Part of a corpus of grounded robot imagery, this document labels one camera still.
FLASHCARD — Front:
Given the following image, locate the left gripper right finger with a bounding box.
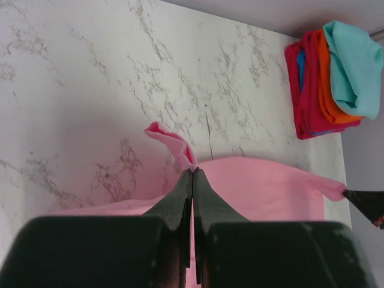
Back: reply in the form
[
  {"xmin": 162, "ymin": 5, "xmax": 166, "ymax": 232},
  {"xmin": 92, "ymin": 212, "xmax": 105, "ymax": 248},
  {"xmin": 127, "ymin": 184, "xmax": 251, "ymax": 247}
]
[{"xmin": 192, "ymin": 169, "xmax": 377, "ymax": 287}]

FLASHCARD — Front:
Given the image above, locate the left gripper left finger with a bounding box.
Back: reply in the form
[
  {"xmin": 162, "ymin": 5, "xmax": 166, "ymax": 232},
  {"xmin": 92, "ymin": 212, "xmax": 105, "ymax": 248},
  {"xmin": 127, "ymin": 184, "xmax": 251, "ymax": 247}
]
[{"xmin": 1, "ymin": 170, "xmax": 192, "ymax": 287}]

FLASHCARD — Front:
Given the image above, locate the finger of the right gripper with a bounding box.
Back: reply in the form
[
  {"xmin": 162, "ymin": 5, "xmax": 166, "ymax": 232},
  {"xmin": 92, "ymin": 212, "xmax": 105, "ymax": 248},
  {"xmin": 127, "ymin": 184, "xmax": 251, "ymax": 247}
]
[{"xmin": 342, "ymin": 190, "xmax": 384, "ymax": 230}]

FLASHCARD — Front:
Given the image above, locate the pink t-shirt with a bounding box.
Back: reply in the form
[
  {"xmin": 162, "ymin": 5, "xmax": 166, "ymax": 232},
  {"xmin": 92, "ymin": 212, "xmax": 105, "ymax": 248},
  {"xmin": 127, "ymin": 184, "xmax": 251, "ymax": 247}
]
[{"xmin": 54, "ymin": 122, "xmax": 345, "ymax": 287}]

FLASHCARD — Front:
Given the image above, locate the orange folded t-shirt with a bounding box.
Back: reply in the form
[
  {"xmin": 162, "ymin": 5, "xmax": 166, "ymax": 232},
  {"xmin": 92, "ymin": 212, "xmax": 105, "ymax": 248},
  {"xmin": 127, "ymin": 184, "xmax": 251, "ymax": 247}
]
[{"xmin": 315, "ymin": 29, "xmax": 362, "ymax": 127}]

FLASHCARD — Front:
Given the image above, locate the crimson folded t-shirt upper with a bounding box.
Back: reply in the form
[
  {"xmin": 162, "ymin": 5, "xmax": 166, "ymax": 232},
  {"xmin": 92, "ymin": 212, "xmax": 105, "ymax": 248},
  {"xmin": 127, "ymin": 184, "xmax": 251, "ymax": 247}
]
[{"xmin": 296, "ymin": 30, "xmax": 362, "ymax": 135}]

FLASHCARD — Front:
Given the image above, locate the crimson folded t-shirt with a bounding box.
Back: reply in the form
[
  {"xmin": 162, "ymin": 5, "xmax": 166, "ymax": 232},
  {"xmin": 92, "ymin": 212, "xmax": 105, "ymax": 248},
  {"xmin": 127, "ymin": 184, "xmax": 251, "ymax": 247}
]
[
  {"xmin": 296, "ymin": 30, "xmax": 362, "ymax": 135},
  {"xmin": 284, "ymin": 40, "xmax": 347, "ymax": 140}
]

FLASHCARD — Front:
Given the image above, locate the teal folded t-shirt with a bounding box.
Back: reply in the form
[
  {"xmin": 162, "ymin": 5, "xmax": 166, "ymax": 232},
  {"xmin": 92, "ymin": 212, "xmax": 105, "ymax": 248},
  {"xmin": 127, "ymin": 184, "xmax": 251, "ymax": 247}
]
[{"xmin": 323, "ymin": 20, "xmax": 383, "ymax": 120}]

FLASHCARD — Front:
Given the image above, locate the crimson folded t-shirt bottom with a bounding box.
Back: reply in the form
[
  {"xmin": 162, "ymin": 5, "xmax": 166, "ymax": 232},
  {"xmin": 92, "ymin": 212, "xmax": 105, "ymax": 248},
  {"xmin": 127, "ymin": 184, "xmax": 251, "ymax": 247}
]
[{"xmin": 284, "ymin": 40, "xmax": 347, "ymax": 140}]

